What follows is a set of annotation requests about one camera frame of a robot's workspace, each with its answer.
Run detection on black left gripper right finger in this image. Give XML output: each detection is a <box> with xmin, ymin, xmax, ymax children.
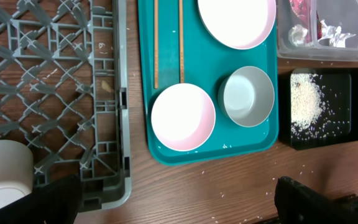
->
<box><xmin>274</xmin><ymin>176</ymin><xmax>358</xmax><ymax>224</ymax></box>

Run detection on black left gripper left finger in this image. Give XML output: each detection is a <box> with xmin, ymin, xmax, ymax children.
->
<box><xmin>0</xmin><ymin>175</ymin><xmax>82</xmax><ymax>224</ymax></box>

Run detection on white paper cup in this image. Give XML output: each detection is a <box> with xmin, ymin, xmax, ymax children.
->
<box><xmin>0</xmin><ymin>140</ymin><xmax>34</xmax><ymax>208</ymax></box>

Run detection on white rice grains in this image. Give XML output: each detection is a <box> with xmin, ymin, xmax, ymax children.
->
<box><xmin>290</xmin><ymin>73</ymin><xmax>351</xmax><ymax>141</ymax></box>

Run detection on grey bowl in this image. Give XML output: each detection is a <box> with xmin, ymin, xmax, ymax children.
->
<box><xmin>217</xmin><ymin>66</ymin><xmax>275</xmax><ymax>128</ymax></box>

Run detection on white tissue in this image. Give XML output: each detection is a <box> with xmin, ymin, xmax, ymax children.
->
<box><xmin>288</xmin><ymin>24</ymin><xmax>308</xmax><ymax>47</ymax></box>

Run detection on red snack wrapper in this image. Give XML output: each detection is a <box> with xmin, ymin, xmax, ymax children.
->
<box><xmin>289</xmin><ymin>0</ymin><xmax>322</xmax><ymax>40</ymax></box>

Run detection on black waste tray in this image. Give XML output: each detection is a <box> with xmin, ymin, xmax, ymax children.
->
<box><xmin>278</xmin><ymin>68</ymin><xmax>358</xmax><ymax>150</ymax></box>

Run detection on grey dishwasher rack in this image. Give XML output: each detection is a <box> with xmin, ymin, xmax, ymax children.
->
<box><xmin>0</xmin><ymin>0</ymin><xmax>132</xmax><ymax>212</ymax></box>

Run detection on clear plastic waste bin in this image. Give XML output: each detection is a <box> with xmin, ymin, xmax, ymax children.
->
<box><xmin>276</xmin><ymin>0</ymin><xmax>358</xmax><ymax>62</ymax></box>

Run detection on small pink-rimmed white plate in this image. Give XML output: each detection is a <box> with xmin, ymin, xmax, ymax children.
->
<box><xmin>150</xmin><ymin>83</ymin><xmax>216</xmax><ymax>151</ymax></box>

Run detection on teal serving tray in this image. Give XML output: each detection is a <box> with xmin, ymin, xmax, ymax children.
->
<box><xmin>137</xmin><ymin>0</ymin><xmax>279</xmax><ymax>166</ymax></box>

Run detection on large white plate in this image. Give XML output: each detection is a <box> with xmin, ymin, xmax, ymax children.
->
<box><xmin>197</xmin><ymin>0</ymin><xmax>277</xmax><ymax>50</ymax></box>

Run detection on left wooden chopstick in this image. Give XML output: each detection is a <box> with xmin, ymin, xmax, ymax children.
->
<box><xmin>154</xmin><ymin>0</ymin><xmax>159</xmax><ymax>89</ymax></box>

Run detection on wooden chopstick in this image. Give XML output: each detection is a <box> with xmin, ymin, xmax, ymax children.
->
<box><xmin>178</xmin><ymin>0</ymin><xmax>185</xmax><ymax>83</ymax></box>
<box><xmin>154</xmin><ymin>0</ymin><xmax>159</xmax><ymax>89</ymax></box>

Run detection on right wooden chopstick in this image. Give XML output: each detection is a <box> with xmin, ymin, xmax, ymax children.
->
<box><xmin>178</xmin><ymin>0</ymin><xmax>185</xmax><ymax>83</ymax></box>

